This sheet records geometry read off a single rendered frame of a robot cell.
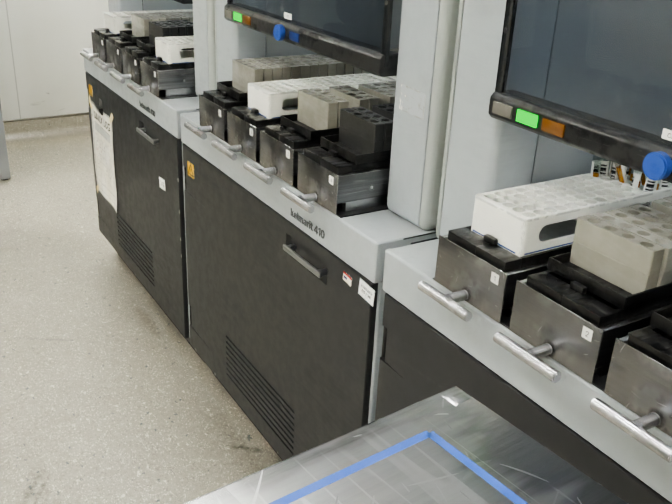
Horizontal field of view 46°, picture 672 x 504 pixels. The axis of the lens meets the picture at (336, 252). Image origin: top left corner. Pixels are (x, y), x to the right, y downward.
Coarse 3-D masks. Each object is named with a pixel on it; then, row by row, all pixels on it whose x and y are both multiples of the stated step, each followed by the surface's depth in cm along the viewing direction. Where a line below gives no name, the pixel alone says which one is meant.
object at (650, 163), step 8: (656, 152) 82; (664, 152) 82; (648, 160) 83; (656, 160) 82; (664, 160) 81; (648, 168) 83; (656, 168) 82; (664, 168) 81; (648, 176) 83; (656, 176) 82; (664, 176) 82
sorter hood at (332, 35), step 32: (256, 0) 158; (288, 0) 147; (320, 0) 137; (352, 0) 129; (384, 0) 121; (288, 32) 147; (320, 32) 139; (352, 32) 131; (384, 32) 122; (352, 64) 130; (384, 64) 124
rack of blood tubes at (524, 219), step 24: (504, 192) 107; (528, 192) 107; (552, 192) 108; (576, 192) 108; (600, 192) 109; (624, 192) 109; (648, 192) 109; (480, 216) 105; (504, 216) 101; (528, 216) 99; (552, 216) 100; (576, 216) 103; (504, 240) 102; (528, 240) 100; (552, 240) 102
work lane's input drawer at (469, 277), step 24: (456, 240) 105; (480, 240) 104; (456, 264) 105; (480, 264) 101; (504, 264) 98; (528, 264) 100; (432, 288) 104; (456, 288) 106; (480, 288) 102; (504, 288) 98; (456, 312) 100
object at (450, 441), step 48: (384, 432) 65; (432, 432) 66; (480, 432) 66; (240, 480) 59; (288, 480) 60; (336, 480) 60; (384, 480) 60; (432, 480) 60; (480, 480) 60; (528, 480) 61; (576, 480) 61
